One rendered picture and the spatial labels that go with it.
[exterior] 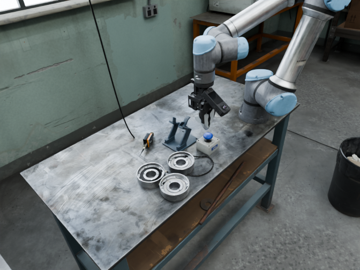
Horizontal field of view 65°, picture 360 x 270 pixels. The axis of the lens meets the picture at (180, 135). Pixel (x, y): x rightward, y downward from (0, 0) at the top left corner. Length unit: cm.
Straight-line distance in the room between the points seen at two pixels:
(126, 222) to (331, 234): 141
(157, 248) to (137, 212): 25
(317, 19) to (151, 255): 105
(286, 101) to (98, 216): 82
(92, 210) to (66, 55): 168
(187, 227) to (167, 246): 11
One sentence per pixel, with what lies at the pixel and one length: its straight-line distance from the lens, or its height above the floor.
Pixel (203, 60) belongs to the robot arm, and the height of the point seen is 120.
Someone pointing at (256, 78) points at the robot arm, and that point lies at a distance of 128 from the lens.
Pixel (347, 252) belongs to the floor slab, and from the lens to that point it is 202.
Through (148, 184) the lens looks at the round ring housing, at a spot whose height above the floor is 83.
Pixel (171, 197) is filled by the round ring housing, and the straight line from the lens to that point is 97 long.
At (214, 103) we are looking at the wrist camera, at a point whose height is 105.
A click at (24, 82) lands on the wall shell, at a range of 243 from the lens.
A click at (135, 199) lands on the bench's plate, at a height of 80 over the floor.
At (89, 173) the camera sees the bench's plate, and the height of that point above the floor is 80.
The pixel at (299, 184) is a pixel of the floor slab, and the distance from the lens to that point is 228.
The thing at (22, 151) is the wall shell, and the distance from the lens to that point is 263.
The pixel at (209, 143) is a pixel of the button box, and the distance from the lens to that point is 116.
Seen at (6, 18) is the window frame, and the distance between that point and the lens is 224.
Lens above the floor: 156
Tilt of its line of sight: 36 degrees down
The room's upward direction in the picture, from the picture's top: 4 degrees counter-clockwise
